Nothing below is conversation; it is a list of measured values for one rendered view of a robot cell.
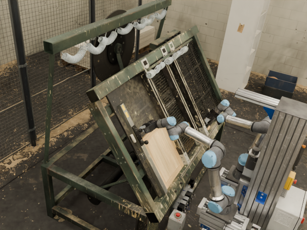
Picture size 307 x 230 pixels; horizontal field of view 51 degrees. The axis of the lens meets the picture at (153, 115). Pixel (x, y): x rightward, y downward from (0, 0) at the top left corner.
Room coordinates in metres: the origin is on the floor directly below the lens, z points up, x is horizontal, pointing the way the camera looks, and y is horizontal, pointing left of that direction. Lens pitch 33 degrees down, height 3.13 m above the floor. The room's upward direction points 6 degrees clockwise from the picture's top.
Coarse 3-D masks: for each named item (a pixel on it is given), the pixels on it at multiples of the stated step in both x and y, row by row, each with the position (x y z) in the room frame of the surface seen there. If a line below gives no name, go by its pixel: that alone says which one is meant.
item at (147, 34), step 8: (144, 32) 7.84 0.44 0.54; (152, 32) 8.19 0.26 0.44; (88, 40) 6.84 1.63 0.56; (144, 40) 7.88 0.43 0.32; (152, 40) 8.24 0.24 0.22; (72, 48) 6.45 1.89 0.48; (144, 48) 8.09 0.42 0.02; (88, 56) 6.25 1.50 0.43; (64, 64) 6.57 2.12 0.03; (80, 64) 6.35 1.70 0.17; (88, 64) 6.25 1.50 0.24
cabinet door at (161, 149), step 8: (160, 128) 2.62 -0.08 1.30; (144, 136) 2.38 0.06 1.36; (152, 136) 2.46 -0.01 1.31; (160, 136) 2.55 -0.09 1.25; (168, 136) 2.64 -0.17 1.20; (144, 144) 2.32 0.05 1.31; (152, 144) 2.40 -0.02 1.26; (160, 144) 2.49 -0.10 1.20; (168, 144) 2.58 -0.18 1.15; (152, 152) 2.34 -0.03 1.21; (160, 152) 2.42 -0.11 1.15; (168, 152) 2.51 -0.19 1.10; (176, 152) 2.60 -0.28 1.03; (160, 160) 2.36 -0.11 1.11; (168, 160) 2.44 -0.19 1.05; (176, 160) 2.54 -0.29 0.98; (160, 168) 2.30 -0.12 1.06; (168, 168) 2.38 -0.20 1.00; (176, 168) 2.46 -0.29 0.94; (160, 176) 2.24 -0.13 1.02; (168, 176) 2.32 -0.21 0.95; (168, 184) 2.25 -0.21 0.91
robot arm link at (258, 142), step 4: (268, 116) 2.45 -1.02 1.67; (268, 120) 2.37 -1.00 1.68; (256, 136) 2.44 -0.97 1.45; (260, 136) 2.39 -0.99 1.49; (264, 136) 2.38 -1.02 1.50; (256, 140) 2.41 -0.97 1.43; (260, 140) 2.39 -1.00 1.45; (264, 140) 2.39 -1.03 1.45; (252, 144) 2.45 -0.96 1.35; (256, 144) 2.40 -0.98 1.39; (260, 144) 2.39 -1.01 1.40; (248, 148) 2.47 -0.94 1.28; (252, 148) 2.42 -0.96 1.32; (260, 148) 2.41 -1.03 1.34; (248, 152) 2.43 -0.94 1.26
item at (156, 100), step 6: (144, 60) 2.86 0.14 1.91; (144, 66) 2.81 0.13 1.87; (144, 72) 2.82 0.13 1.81; (156, 72) 2.78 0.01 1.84; (144, 78) 2.81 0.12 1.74; (150, 78) 2.83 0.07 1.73; (144, 84) 2.81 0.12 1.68; (150, 84) 2.78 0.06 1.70; (150, 90) 2.78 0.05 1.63; (156, 90) 2.81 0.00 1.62; (150, 96) 2.77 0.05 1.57; (156, 96) 2.76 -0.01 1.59; (156, 102) 2.74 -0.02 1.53; (162, 102) 2.78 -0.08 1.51; (156, 108) 2.74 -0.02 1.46; (162, 108) 2.73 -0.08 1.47; (162, 114) 2.71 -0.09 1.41; (180, 144) 2.65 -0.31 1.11; (180, 150) 2.61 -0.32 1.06; (180, 156) 2.60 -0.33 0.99; (186, 156) 2.61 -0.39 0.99; (186, 162) 2.57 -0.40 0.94
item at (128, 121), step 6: (120, 108) 2.35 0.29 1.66; (126, 120) 2.32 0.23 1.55; (132, 132) 2.29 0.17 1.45; (138, 144) 2.26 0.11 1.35; (144, 150) 2.25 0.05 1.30; (150, 162) 2.22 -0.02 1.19; (150, 168) 2.20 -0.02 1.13; (156, 168) 2.23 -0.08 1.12; (156, 174) 2.19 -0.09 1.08; (156, 180) 2.17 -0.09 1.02; (162, 180) 2.20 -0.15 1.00; (162, 186) 2.16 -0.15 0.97; (162, 192) 2.14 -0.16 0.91
